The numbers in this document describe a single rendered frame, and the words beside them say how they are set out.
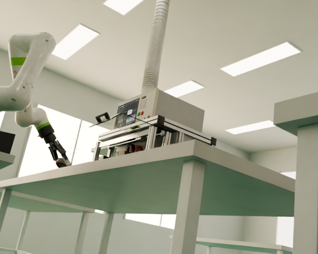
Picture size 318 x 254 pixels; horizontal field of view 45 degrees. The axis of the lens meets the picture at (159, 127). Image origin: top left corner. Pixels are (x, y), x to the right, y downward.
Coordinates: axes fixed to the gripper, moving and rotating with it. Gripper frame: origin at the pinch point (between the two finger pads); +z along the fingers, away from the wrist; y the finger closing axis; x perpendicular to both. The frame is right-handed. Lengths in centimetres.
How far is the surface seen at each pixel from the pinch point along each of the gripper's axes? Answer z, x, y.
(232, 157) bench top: 31, -8, 138
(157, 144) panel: 17, 37, 44
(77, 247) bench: 67, 28, -130
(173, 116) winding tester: 7, 51, 54
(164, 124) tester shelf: 9, 33, 64
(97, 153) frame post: 3.5, 23.2, 0.2
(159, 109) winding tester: 0, 43, 55
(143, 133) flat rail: 8, 26, 54
